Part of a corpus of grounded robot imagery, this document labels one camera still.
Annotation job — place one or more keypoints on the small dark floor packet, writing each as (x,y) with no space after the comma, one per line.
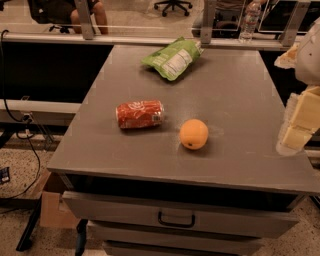
(4,175)

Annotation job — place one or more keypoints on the green rice chip bag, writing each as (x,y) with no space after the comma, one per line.
(173,60)

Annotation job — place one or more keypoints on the grey top drawer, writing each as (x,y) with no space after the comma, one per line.
(213,219)

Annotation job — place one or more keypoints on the grey drawer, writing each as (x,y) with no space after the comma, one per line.
(213,219)
(166,238)

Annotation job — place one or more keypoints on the black drawer handle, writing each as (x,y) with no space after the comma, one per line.
(174,221)

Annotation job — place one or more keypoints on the seated person left background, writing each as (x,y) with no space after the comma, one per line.
(95,9)

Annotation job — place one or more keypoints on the orange fruit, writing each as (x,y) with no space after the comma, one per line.
(193,134)

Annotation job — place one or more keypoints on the seated person right background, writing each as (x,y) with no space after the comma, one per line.
(228,14)

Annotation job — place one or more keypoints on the clear plastic water bottle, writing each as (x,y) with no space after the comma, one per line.
(250,21)

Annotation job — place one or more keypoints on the grey middle drawer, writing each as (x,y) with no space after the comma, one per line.
(166,238)

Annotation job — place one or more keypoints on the black office chair base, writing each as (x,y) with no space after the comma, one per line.
(185,6)

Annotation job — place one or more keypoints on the red coke can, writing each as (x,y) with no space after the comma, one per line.
(139,114)

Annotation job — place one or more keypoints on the seated person background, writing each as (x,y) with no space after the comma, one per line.
(228,14)
(95,9)

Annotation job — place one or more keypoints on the cardboard box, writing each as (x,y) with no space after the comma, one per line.
(54,211)

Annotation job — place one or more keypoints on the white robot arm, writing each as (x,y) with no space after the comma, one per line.
(307,70)

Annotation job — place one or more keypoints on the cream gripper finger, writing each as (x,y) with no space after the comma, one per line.
(295,137)
(306,113)

